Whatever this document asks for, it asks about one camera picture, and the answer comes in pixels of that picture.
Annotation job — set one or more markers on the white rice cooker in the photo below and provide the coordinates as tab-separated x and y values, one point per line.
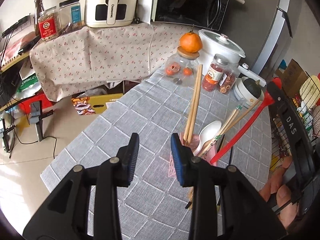
220	45

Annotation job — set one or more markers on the pink lattice utensil holder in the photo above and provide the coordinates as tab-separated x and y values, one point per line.
195	145

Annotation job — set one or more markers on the jar of dried fruit rings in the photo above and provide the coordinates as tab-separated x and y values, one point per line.
228	82

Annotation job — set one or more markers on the white cloth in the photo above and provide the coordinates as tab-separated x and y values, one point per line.
145	2

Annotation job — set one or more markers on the pale cabbage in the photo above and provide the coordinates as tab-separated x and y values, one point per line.
311	87

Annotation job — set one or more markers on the blue label clear container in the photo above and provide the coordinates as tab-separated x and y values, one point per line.
71	15

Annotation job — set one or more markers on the glass jar with bamboo lid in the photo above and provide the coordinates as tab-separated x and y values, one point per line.
180	60

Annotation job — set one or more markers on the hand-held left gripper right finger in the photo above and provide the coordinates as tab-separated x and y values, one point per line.
177	160

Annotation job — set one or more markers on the cream air fryer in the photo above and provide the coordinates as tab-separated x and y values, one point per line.
110	2

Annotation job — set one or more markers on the brown cardboard box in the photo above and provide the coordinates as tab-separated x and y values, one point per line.
292	77

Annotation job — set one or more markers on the small orange fruit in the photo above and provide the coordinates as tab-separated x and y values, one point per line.
188	71
172	70

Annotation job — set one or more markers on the dark green squash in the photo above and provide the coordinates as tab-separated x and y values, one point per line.
251	88

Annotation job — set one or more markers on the white bowl with dark rim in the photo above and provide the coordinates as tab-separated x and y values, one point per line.
250	101

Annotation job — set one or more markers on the white plastic spoon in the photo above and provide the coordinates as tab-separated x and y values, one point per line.
210	132

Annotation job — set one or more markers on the jar of red berries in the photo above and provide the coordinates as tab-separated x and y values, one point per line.
212	77

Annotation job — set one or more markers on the grey checked tablecloth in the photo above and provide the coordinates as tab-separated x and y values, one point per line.
140	110

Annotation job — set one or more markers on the printed light bamboo chopstick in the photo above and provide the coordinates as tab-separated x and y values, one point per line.
189	198
240	116
225	125

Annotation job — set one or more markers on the white wrap roll dispenser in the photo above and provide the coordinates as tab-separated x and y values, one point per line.
250	73

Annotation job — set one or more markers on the wooden shelf unit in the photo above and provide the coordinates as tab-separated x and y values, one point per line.
10	80

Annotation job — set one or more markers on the glass vase with dry twigs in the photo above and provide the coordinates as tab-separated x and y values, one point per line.
38	7

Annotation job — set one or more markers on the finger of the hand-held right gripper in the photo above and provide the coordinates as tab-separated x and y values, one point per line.
278	97

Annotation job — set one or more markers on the red plastic spoon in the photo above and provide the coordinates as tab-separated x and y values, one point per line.
240	135

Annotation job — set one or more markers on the floral cabinet cover cloth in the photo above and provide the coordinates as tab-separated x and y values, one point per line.
100	52

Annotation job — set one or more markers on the green and white bag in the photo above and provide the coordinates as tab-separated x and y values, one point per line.
27	85

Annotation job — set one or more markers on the yellow cartoon print box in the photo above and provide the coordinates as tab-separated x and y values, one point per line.
95	103

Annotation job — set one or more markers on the dark brown chopstick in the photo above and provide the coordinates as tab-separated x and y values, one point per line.
231	156

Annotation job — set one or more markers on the pink packet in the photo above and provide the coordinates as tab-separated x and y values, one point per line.
17	47

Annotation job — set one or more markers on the grey refrigerator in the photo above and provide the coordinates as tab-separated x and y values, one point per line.
270	17

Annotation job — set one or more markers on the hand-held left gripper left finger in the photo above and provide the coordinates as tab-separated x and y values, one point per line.
133	160

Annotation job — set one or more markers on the black microwave oven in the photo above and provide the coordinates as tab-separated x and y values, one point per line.
190	5

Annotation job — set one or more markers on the plain wooden chopstick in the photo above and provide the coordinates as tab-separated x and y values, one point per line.
197	100
193	97

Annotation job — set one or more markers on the person's right hand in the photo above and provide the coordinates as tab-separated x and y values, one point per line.
270	187

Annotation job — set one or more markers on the red box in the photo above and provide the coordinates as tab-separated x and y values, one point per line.
37	103

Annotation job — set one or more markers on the large orange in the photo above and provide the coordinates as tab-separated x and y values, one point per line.
191	42

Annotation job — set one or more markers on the red label glass jar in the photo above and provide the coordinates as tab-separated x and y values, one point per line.
48	26

